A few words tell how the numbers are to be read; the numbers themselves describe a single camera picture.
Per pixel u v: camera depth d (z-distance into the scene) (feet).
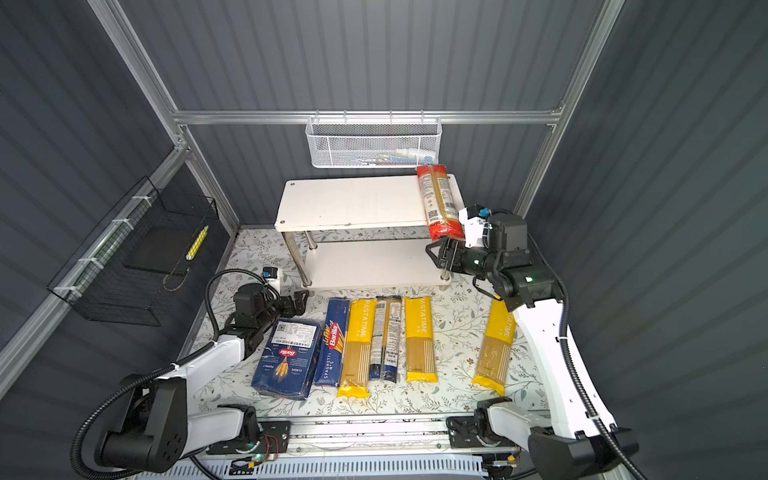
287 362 2.59
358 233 3.91
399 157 2.98
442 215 2.37
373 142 4.06
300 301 2.68
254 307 2.27
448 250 1.92
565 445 1.17
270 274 2.53
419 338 2.92
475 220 1.96
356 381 2.63
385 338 2.91
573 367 1.28
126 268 2.35
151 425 1.36
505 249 1.60
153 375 1.47
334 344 2.83
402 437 2.48
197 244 2.57
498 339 2.91
